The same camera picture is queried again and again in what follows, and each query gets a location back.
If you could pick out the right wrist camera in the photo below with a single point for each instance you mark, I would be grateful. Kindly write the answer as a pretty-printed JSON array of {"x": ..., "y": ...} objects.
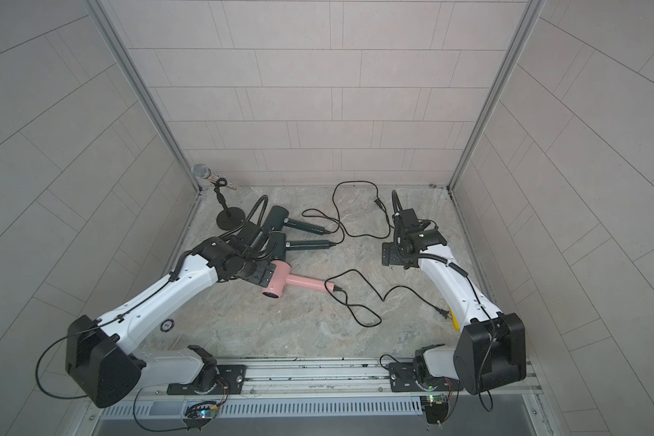
[{"x": 406, "y": 221}]

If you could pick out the near green hair dryer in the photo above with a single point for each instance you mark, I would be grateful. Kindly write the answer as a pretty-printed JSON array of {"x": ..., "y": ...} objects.
[{"x": 280, "y": 246}]

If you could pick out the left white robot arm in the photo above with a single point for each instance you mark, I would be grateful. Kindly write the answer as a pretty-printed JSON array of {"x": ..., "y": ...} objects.
[{"x": 103, "y": 355}]

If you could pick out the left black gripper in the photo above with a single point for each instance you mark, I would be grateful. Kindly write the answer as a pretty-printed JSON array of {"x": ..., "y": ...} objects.
[{"x": 262, "y": 276}]

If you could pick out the yellow sticker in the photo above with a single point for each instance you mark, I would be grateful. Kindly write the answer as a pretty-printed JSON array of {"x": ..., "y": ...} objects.
[{"x": 455, "y": 323}]

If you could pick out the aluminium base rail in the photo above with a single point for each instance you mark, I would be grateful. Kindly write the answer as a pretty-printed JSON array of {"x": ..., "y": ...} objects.
[{"x": 332, "y": 376}]

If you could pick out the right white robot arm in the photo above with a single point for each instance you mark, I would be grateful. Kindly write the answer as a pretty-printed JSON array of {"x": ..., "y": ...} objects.
[{"x": 491, "y": 350}]

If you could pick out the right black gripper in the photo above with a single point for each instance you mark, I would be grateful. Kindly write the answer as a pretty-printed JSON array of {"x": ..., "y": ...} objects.
[{"x": 392, "y": 256}]

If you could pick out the green hair dryer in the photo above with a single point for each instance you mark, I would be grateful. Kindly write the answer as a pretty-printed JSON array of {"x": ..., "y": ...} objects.
[
  {"x": 278, "y": 218},
  {"x": 280, "y": 246}
]

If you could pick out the far green hair dryer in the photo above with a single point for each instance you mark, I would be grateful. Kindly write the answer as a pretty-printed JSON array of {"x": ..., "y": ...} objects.
[{"x": 278, "y": 218}]

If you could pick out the pink hair dryer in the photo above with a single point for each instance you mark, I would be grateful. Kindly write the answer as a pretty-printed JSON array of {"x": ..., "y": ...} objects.
[{"x": 280, "y": 276}]

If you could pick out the black microphone stand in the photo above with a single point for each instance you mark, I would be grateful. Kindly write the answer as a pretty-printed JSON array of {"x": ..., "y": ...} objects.
[{"x": 229, "y": 217}]

